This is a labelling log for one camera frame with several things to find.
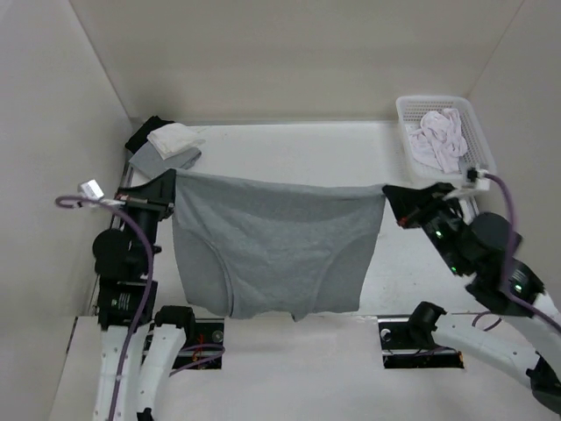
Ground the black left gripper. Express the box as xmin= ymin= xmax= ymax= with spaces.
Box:
xmin=114 ymin=168 xmax=178 ymax=272

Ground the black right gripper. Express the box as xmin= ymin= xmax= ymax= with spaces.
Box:
xmin=382 ymin=179 xmax=468 ymax=273

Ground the grey tank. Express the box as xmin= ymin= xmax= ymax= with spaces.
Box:
xmin=129 ymin=143 xmax=202 ymax=178
xmin=173 ymin=171 xmax=386 ymax=320

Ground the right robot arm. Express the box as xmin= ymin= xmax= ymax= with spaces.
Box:
xmin=382 ymin=183 xmax=560 ymax=414

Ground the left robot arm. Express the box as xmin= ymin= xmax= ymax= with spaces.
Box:
xmin=92 ymin=169 xmax=197 ymax=420

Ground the folded grey tank top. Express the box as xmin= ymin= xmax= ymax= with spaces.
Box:
xmin=129 ymin=143 xmax=202 ymax=178

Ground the folded white tank top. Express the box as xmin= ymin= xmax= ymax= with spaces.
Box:
xmin=147 ymin=123 xmax=205 ymax=160

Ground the folded black tank top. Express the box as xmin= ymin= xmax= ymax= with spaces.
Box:
xmin=124 ymin=116 xmax=174 ymax=154

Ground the white tank top in basket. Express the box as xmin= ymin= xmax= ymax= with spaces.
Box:
xmin=408 ymin=108 xmax=468 ymax=174

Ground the white plastic basket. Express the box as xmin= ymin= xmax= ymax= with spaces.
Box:
xmin=395 ymin=96 xmax=497 ymax=185

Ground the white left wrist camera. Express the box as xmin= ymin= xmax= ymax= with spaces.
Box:
xmin=78 ymin=180 xmax=123 ymax=206

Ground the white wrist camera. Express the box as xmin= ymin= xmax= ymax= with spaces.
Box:
xmin=78 ymin=180 xmax=123 ymax=206
xmin=444 ymin=167 xmax=491 ymax=200

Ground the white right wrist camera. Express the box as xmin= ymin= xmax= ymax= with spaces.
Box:
xmin=444 ymin=167 xmax=491 ymax=200

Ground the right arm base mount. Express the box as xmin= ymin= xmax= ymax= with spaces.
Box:
xmin=377 ymin=317 xmax=465 ymax=369

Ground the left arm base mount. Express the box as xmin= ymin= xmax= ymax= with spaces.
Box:
xmin=174 ymin=318 xmax=224 ymax=370

